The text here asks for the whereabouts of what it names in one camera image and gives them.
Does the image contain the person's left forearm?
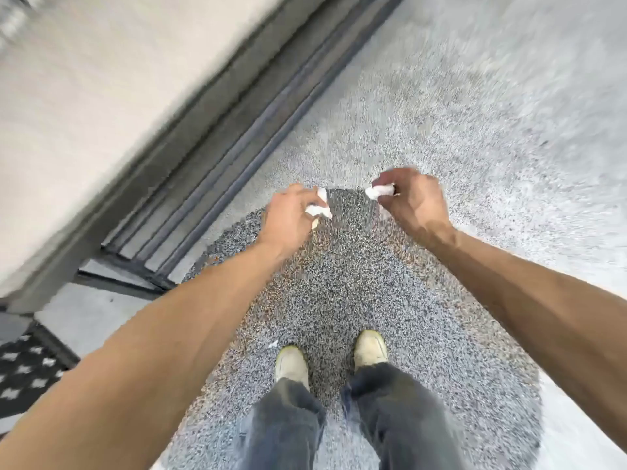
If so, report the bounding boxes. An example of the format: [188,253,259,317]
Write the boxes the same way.
[0,237,290,470]

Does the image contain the person's right cream shoe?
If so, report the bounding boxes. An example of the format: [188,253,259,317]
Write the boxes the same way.
[353,330,389,372]

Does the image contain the person's left cream shoe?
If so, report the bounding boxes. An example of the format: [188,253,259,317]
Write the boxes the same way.
[274,345,310,392]

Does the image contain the person's right hand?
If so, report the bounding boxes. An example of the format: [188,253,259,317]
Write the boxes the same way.
[371,166,456,247]

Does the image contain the person's right forearm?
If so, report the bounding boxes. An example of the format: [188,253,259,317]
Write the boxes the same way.
[424,227,627,453]

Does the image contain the black mat with white stars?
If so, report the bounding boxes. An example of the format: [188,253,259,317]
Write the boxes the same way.
[0,323,81,436]

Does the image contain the grey jeans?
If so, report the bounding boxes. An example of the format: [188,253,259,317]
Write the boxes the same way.
[235,362,466,470]

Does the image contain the person's cream shoe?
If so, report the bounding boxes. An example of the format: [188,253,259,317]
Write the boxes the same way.
[274,345,310,392]
[353,330,389,372]

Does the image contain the grey metal sliding door track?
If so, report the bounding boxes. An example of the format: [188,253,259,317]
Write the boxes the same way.
[73,0,410,294]

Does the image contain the beige door with grey frame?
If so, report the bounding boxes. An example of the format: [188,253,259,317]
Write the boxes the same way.
[0,0,378,316]

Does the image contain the person's left hand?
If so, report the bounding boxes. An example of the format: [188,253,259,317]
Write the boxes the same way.
[256,183,325,262]

